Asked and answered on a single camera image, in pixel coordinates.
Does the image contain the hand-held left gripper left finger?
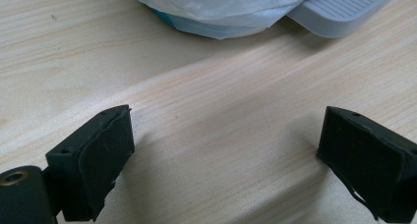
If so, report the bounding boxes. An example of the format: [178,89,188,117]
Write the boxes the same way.
[45,104,136,223]

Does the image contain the grey drain tray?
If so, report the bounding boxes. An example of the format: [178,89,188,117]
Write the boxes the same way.
[287,0,401,39]

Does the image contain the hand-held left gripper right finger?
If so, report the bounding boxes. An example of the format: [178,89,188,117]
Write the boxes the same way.
[316,105,417,224]

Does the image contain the white translucent plastic bag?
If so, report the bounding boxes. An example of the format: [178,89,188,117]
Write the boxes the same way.
[127,0,323,40]

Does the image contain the blue bin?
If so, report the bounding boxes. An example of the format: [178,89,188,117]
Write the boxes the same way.
[149,7,274,40]

